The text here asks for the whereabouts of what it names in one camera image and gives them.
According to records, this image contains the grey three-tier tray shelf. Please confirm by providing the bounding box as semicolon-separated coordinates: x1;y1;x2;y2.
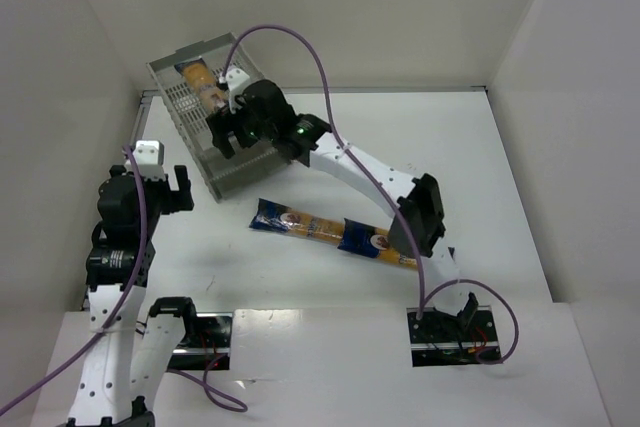
147;33;288;203

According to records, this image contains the aluminium frame rail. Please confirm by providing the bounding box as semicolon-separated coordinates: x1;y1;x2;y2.
79;89;154;311

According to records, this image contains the wide spaghetti bag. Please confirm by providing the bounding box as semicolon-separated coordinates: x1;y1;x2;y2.
338;219;417;270

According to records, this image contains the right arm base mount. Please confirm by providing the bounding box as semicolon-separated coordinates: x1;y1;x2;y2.
406;306;501;367

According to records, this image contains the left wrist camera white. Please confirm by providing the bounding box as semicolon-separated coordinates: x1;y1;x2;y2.
124;140;166;182

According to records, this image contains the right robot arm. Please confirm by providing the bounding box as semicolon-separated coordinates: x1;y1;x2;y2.
206;71;477;329

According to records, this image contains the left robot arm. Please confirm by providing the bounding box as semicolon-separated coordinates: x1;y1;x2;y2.
66;165;196;426

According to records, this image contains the long spaghetti bag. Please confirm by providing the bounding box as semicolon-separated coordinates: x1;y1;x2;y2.
249;199;345;245

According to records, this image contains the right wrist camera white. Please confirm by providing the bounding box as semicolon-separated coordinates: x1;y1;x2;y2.
219;65;251;114

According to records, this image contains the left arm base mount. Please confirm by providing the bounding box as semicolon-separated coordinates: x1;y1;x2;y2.
168;312;233;372

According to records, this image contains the small spaghetti bag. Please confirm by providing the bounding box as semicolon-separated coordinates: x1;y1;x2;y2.
174;58;227;113

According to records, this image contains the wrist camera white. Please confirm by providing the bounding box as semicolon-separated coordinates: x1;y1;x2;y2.
219;65;251;114
124;140;166;182

